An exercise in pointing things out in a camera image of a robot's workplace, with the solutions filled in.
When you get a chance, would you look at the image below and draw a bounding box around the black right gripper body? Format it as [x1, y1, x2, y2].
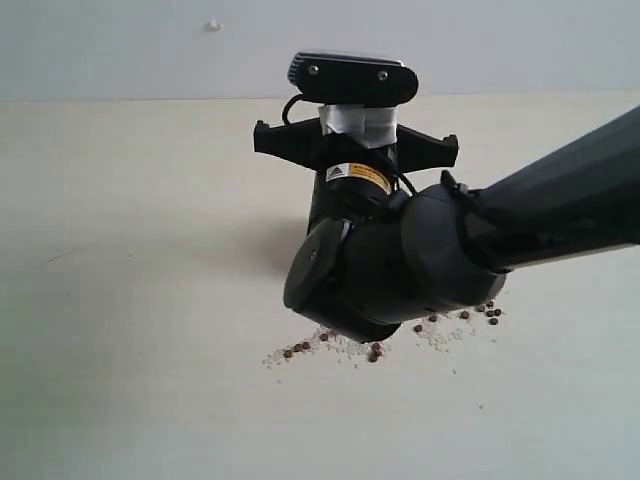
[253, 118, 459, 231]

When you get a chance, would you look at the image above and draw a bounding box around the pile of pellets and grains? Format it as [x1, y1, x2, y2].
[262, 299, 507, 370]

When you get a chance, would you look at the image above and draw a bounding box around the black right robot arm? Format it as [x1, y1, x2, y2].
[253, 110, 639, 343]

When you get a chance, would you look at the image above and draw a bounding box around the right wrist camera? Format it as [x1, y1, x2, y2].
[287, 50, 419, 149]

